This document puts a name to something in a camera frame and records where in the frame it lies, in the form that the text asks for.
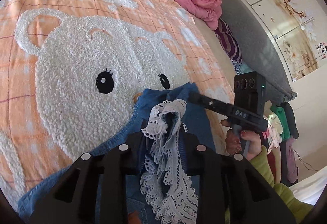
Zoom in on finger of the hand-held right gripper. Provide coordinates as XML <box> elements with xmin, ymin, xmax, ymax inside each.
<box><xmin>188</xmin><ymin>92</ymin><xmax>234</xmax><ymax>116</ymax></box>

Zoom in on white cloth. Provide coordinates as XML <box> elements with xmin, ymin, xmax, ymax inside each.
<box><xmin>289</xmin><ymin>168</ymin><xmax>325</xmax><ymax>206</ymax></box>

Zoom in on black cable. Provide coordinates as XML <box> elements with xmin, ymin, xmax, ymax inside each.
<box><xmin>292</xmin><ymin>147</ymin><xmax>318</xmax><ymax>172</ymax></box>

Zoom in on person's right forearm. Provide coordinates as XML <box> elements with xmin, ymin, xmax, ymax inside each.
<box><xmin>249</xmin><ymin>146</ymin><xmax>313</xmax><ymax>224</ymax></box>

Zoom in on pink floral hanging garment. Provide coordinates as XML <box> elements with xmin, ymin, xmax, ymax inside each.
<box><xmin>263</xmin><ymin>114</ymin><xmax>281</xmax><ymax>148</ymax></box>

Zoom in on person's right hand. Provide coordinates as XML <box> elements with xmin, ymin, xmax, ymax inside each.
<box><xmin>220</xmin><ymin>119</ymin><xmax>262</xmax><ymax>162</ymax></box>

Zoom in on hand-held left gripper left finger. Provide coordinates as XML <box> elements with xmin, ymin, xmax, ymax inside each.
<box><xmin>28</xmin><ymin>133</ymin><xmax>146</xmax><ymax>224</ymax></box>

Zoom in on floral wall picture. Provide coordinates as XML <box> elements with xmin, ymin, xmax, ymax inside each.
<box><xmin>228</xmin><ymin>0</ymin><xmax>327</xmax><ymax>83</ymax></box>

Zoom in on blue denim pants lace trim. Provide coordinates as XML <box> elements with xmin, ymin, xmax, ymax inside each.
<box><xmin>18</xmin><ymin>82</ymin><xmax>217</xmax><ymax>224</ymax></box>

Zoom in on purple striped pillow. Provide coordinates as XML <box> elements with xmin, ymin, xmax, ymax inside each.
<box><xmin>214</xmin><ymin>18</ymin><xmax>243</xmax><ymax>64</ymax></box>

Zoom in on dark hanging garment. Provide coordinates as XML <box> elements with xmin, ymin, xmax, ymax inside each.
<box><xmin>282</xmin><ymin>101</ymin><xmax>299</xmax><ymax>138</ymax></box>

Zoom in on orange bear print blanket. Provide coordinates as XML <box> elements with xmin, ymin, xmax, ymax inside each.
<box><xmin>0</xmin><ymin>0</ymin><xmax>235</xmax><ymax>196</ymax></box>

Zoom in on mauve hanging trousers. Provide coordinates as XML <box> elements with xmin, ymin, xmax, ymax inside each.
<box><xmin>280</xmin><ymin>137</ymin><xmax>298</xmax><ymax>184</ymax></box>

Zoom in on blue floral pillow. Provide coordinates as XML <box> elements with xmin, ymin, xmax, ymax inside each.
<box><xmin>231</xmin><ymin>59</ymin><xmax>253</xmax><ymax>79</ymax></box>

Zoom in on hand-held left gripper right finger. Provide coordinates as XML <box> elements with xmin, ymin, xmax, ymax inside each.
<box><xmin>179</xmin><ymin>132</ymin><xmax>297</xmax><ymax>224</ymax></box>

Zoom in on green hanging garment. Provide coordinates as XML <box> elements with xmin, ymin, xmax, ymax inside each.
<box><xmin>271</xmin><ymin>105</ymin><xmax>292</xmax><ymax>141</ymax></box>

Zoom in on grey padded headboard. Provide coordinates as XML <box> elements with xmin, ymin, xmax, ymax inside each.
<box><xmin>206</xmin><ymin>0</ymin><xmax>298</xmax><ymax>104</ymax></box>

